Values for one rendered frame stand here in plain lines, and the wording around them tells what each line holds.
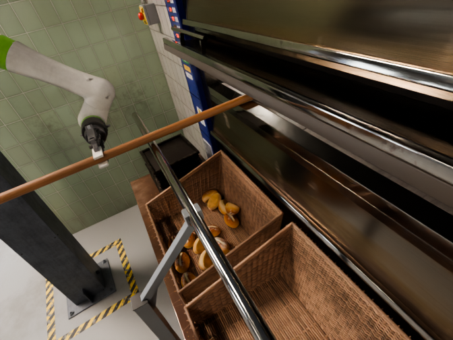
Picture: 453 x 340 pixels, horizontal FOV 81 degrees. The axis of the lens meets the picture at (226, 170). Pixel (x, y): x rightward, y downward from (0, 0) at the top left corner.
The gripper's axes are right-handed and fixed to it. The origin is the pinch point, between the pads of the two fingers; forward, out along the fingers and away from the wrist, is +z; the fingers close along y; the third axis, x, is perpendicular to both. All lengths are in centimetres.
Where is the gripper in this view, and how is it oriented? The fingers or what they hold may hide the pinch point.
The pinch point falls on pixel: (100, 157)
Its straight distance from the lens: 98.4
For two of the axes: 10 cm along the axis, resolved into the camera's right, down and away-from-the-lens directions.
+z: 4.5, 5.0, -7.4
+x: -8.8, 4.1, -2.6
